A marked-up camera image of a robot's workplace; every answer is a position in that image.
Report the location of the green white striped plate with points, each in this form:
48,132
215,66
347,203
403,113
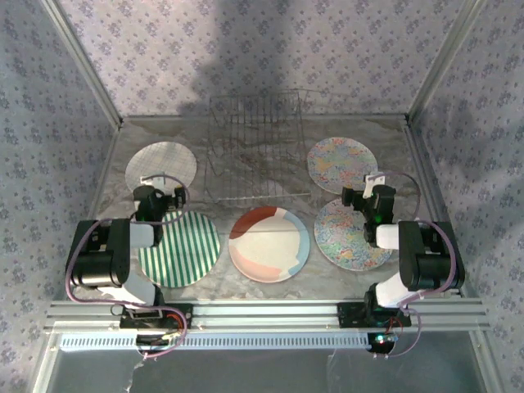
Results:
184,254

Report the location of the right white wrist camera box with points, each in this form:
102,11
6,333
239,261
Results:
370,186

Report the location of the aluminium extrusion mounting rail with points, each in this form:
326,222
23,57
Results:
266,315

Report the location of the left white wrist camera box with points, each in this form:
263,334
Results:
157,184

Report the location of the red blue pink colourblock plate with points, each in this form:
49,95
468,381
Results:
266,249

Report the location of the floral cloth backdrop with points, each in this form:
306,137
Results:
245,49

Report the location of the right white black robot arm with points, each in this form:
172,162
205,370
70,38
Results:
425,262

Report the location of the white plate blue grid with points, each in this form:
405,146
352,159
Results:
163,159

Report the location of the multicolour squiggle pattern plate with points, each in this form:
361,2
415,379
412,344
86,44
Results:
340,241
340,163

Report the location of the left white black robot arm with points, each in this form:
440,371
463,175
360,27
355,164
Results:
98,262

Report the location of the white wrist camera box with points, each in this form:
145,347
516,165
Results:
157,184
370,186

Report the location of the aluminium frame post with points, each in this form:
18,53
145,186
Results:
443,61
84,61

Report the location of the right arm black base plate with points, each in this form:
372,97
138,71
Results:
348,315

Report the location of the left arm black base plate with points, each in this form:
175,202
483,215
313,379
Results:
184,313

